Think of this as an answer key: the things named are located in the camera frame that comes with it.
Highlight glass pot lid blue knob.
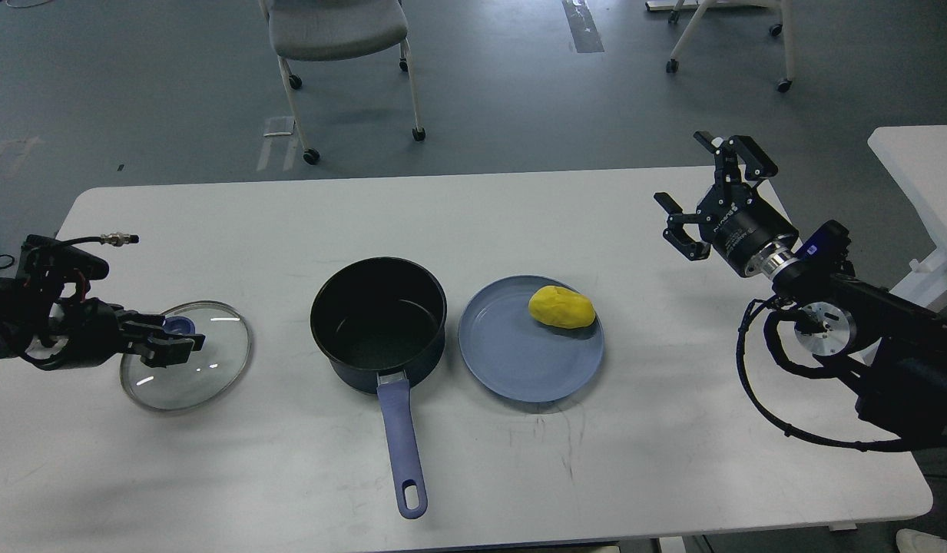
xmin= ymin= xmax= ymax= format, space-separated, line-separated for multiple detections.
xmin=119 ymin=300 xmax=254 ymax=413

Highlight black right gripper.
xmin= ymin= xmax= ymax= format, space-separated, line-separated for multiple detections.
xmin=654 ymin=131 xmax=799 ymax=279

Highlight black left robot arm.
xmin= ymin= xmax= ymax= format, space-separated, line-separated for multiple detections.
xmin=0 ymin=233 xmax=206 ymax=371

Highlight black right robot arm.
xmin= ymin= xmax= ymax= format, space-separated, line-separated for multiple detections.
xmin=654 ymin=131 xmax=947 ymax=452

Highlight dark pot with blue handle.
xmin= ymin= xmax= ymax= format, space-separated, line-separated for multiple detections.
xmin=309 ymin=257 xmax=446 ymax=519

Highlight yellow potato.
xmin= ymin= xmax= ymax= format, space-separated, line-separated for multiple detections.
xmin=527 ymin=286 xmax=597 ymax=329

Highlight white chair legs with casters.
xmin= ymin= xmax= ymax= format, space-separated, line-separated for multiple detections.
xmin=661 ymin=1 xmax=797 ymax=94

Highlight white shoe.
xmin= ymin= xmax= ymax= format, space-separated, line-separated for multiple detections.
xmin=895 ymin=528 xmax=947 ymax=553

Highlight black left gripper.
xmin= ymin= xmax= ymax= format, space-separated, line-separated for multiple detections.
xmin=40 ymin=298 xmax=206 ymax=371

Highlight blue round plate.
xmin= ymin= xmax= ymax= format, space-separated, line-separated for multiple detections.
xmin=458 ymin=274 xmax=605 ymax=403

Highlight grey office chair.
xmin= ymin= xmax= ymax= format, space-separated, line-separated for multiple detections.
xmin=258 ymin=1 xmax=427 ymax=167

